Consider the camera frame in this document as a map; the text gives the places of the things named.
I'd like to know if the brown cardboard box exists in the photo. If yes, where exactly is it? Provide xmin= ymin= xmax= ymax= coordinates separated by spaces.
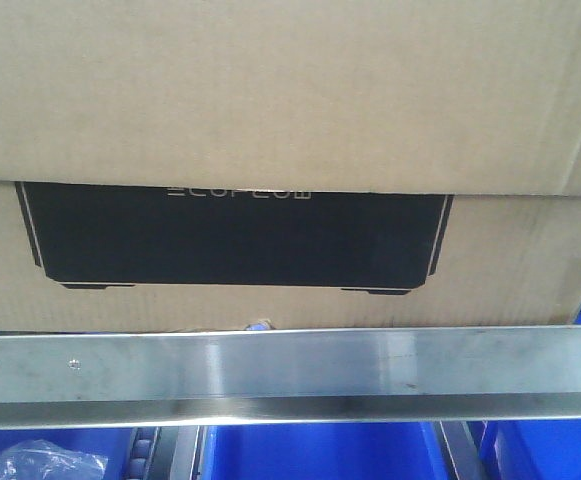
xmin=0 ymin=1 xmax=581 ymax=332

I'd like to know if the grey shelf divider left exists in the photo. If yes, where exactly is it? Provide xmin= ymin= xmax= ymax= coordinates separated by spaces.
xmin=125 ymin=426 xmax=206 ymax=480

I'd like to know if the grey shelf divider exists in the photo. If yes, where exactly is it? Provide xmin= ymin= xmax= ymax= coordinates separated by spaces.
xmin=125 ymin=426 xmax=206 ymax=480
xmin=434 ymin=421 xmax=488 ymax=480

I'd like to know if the grey shelf divider right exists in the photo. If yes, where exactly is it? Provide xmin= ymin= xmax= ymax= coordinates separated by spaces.
xmin=434 ymin=421 xmax=488 ymax=480

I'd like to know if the blue plastic bin centre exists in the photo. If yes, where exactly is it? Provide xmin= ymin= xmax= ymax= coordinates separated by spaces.
xmin=199 ymin=422 xmax=449 ymax=479

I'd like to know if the blue plastic bin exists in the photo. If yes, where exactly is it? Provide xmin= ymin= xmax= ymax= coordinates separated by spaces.
xmin=0 ymin=428 xmax=134 ymax=479
xmin=199 ymin=422 xmax=449 ymax=479
xmin=474 ymin=419 xmax=581 ymax=479

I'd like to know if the blue plastic bin left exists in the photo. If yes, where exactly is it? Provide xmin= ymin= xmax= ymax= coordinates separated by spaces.
xmin=0 ymin=428 xmax=134 ymax=479

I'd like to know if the clear plastic bag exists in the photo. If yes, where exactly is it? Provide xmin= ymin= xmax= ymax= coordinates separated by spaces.
xmin=0 ymin=440 xmax=109 ymax=480

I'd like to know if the blue plastic bin right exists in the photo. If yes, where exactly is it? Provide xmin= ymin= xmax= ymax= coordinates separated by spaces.
xmin=474 ymin=419 xmax=581 ymax=479

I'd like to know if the steel shelf front rail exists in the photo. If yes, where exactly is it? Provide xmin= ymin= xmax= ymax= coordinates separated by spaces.
xmin=0 ymin=326 xmax=581 ymax=429

